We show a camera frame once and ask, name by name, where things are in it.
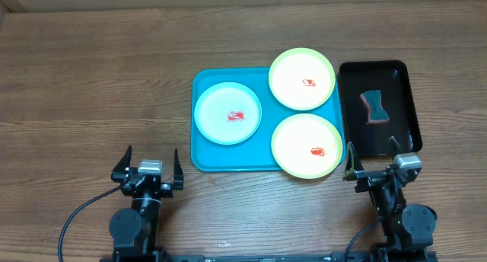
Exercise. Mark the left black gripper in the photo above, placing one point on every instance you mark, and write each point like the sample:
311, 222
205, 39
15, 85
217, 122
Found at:
165, 190

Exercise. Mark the teal plastic tray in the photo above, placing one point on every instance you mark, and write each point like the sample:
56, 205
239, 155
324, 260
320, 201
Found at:
253, 154

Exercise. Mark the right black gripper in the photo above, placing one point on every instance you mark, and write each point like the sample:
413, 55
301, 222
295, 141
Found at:
379, 176

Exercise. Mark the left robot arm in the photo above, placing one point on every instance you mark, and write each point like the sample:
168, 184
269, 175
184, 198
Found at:
134, 230

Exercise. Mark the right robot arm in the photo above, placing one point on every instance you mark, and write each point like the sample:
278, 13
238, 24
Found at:
408, 229

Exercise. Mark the black rectangular tray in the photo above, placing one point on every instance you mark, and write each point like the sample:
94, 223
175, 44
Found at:
392, 79

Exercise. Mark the orange green scrub sponge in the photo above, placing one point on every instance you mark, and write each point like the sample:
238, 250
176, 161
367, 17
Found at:
372, 101

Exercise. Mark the yellow-green plate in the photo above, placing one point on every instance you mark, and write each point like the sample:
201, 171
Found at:
307, 146
301, 79

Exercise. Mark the light blue plate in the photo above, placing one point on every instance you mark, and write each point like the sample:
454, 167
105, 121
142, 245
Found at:
228, 113

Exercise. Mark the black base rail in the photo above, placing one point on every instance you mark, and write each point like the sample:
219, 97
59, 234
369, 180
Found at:
336, 256

